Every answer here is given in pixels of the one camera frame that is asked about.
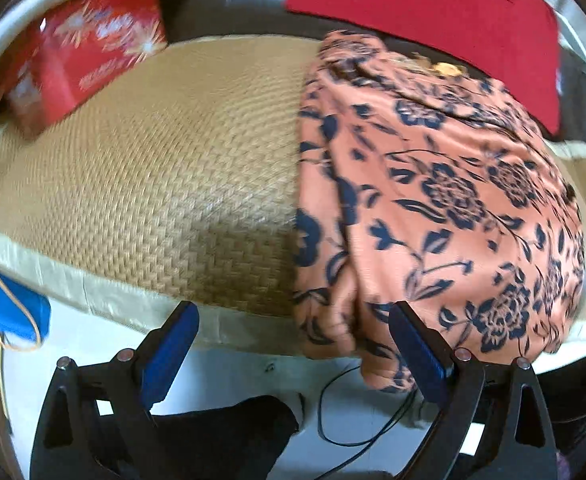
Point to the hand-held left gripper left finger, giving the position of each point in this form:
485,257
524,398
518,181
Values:
169,355

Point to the red towel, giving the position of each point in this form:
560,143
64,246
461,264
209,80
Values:
423,5

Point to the red gift box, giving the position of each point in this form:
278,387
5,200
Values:
98,55

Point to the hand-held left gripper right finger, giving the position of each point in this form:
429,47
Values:
420,355

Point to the dark cloth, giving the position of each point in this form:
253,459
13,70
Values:
223,440

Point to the orange floral garment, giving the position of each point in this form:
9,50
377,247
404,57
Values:
448,210

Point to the brown leather sofa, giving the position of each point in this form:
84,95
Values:
223,10

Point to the woven straw mat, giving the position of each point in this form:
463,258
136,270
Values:
148,185

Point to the white quilted cushion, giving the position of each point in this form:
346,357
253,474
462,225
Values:
3,20

